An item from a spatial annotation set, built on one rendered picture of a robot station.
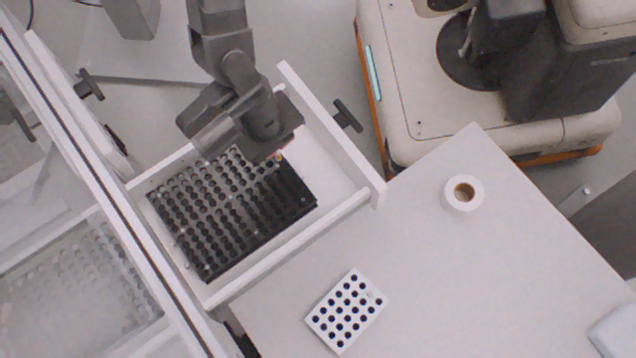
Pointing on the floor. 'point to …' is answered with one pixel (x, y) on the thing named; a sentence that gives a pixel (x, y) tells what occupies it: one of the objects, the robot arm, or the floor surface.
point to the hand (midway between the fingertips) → (275, 147)
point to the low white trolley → (447, 270)
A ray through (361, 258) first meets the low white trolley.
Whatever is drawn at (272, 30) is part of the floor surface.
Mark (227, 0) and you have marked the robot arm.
